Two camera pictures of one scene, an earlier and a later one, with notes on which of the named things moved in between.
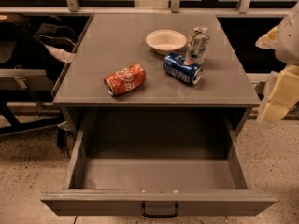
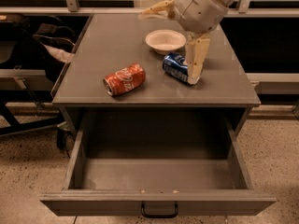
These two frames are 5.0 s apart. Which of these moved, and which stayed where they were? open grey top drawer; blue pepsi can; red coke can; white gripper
Moved: white gripper
Stayed: open grey top drawer; blue pepsi can; red coke can
